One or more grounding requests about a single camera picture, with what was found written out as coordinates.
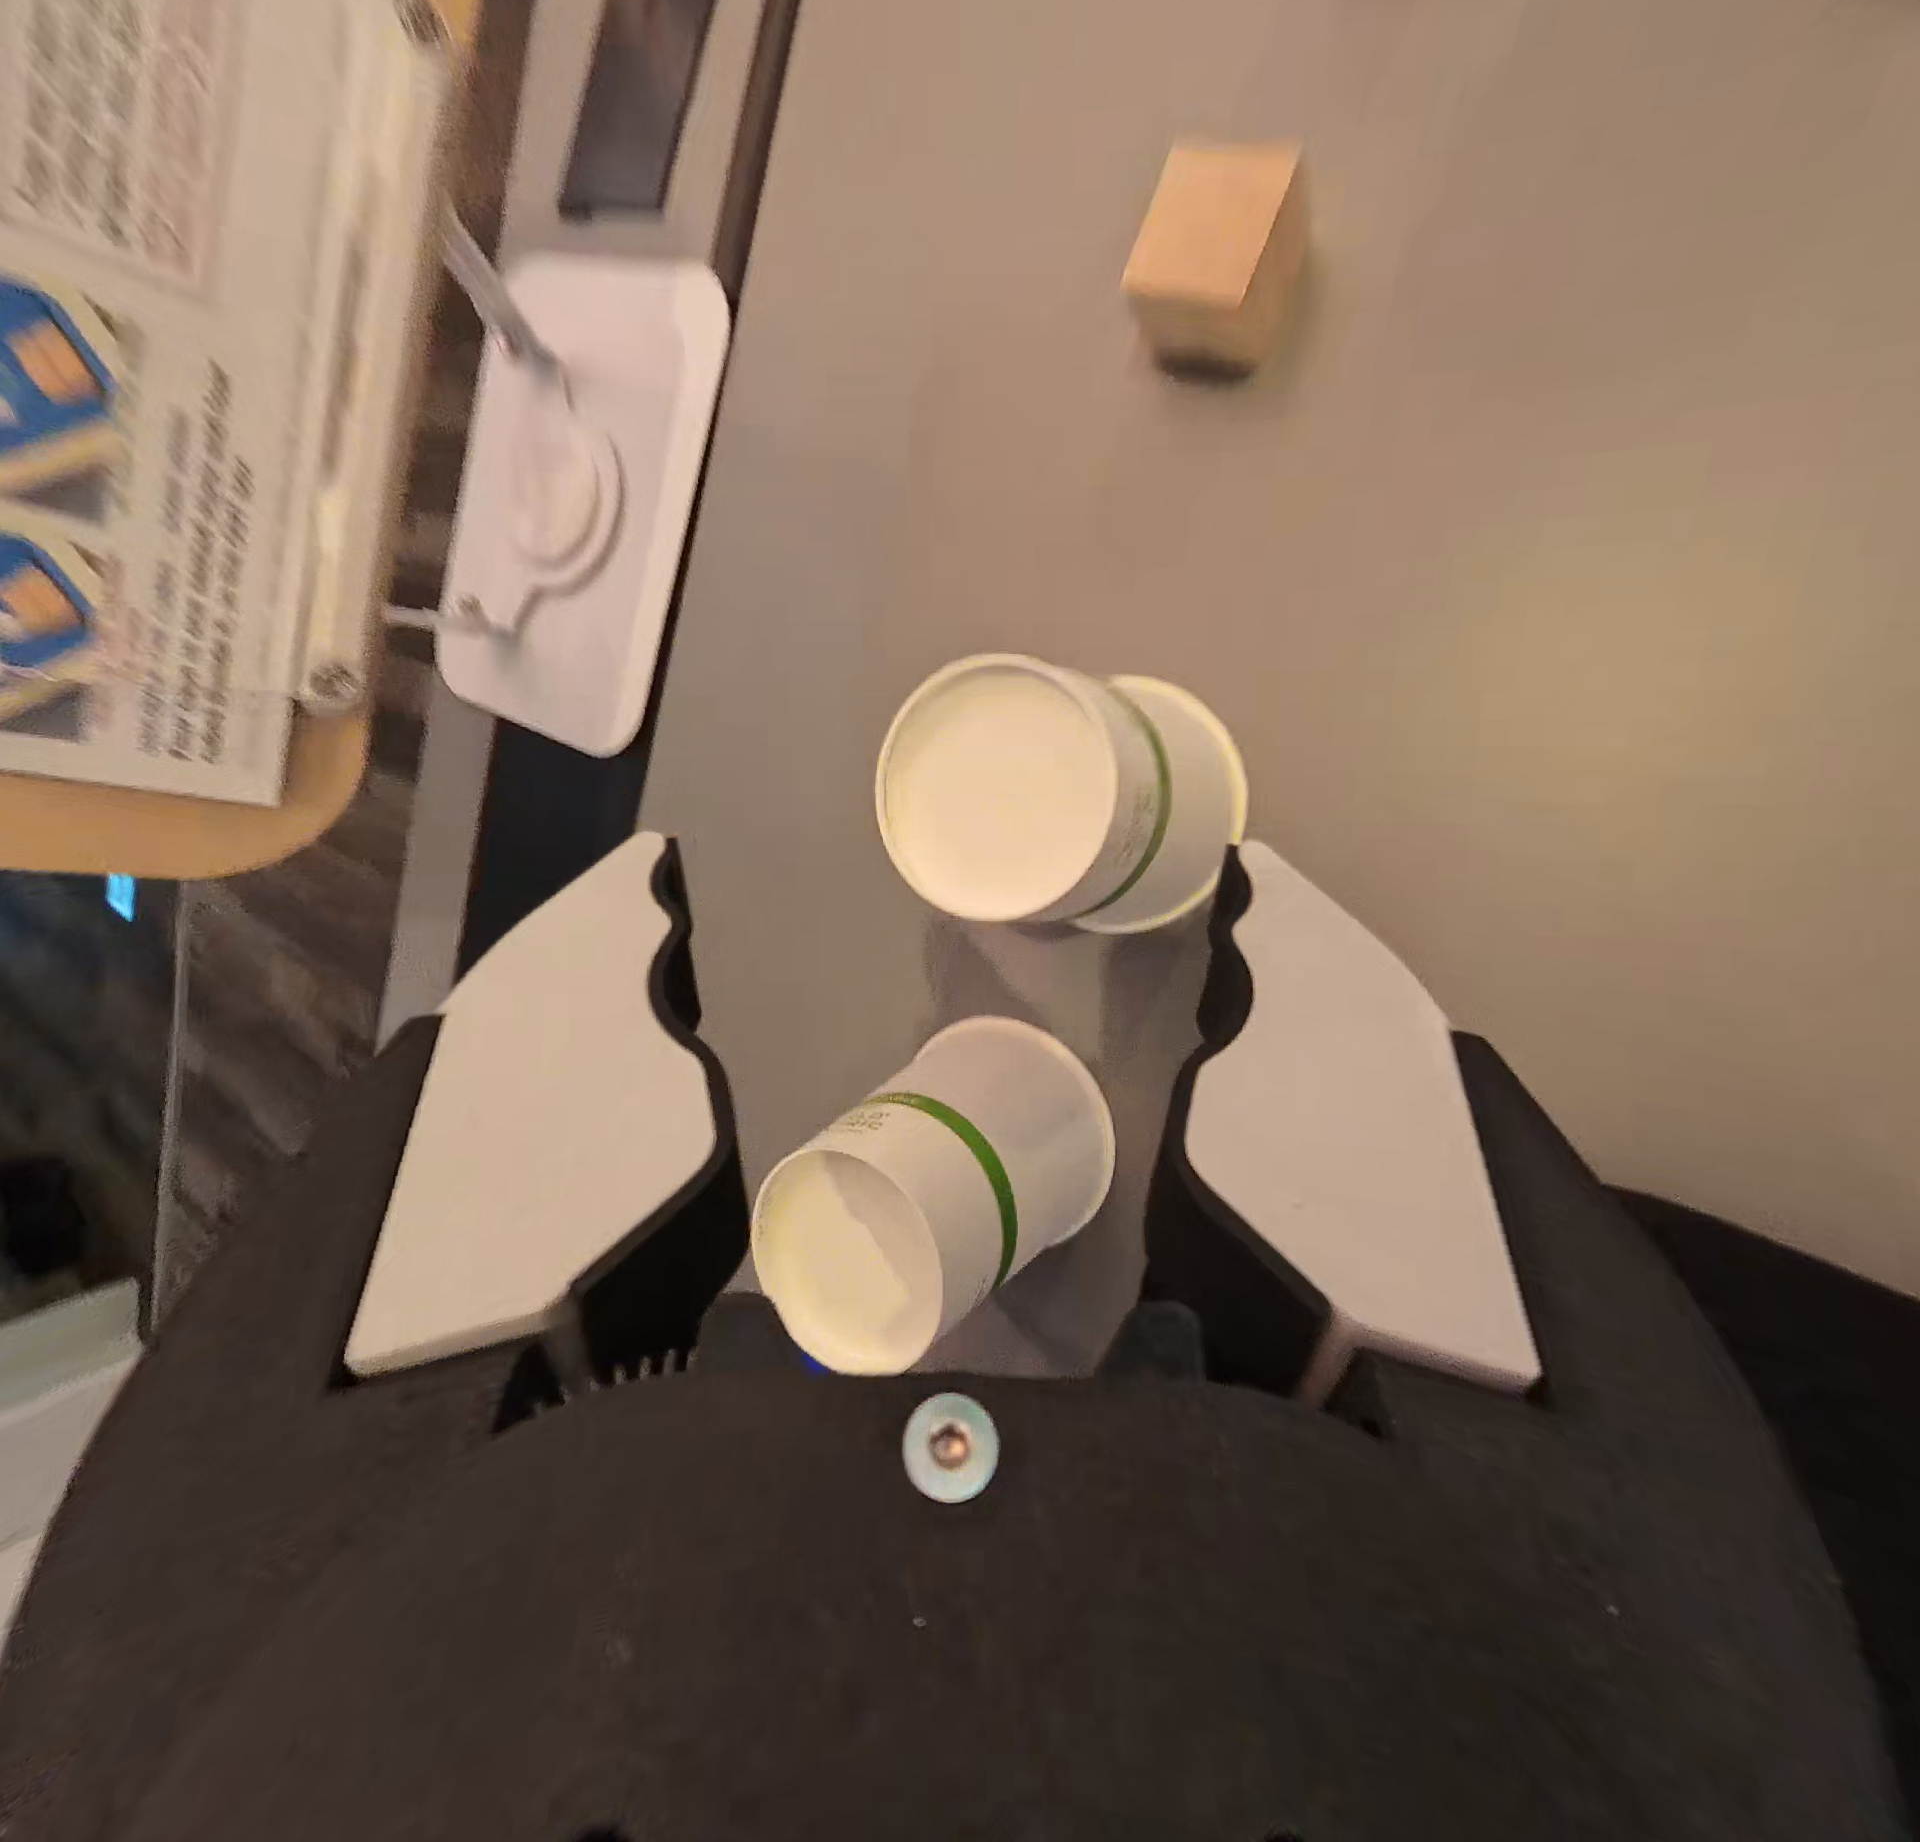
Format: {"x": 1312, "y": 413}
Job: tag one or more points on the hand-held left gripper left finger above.
{"x": 541, "y": 1122}

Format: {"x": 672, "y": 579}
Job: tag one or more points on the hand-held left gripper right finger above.
{"x": 1351, "y": 1137}

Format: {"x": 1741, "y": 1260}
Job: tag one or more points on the white paper cup green band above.
{"x": 915, "y": 1196}
{"x": 1006, "y": 784}

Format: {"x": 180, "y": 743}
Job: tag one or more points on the wooden cube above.
{"x": 1208, "y": 243}

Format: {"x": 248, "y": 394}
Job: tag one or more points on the instruction sheet on wooden stand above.
{"x": 601, "y": 370}

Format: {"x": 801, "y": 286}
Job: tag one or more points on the printed instruction sheet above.
{"x": 150, "y": 147}

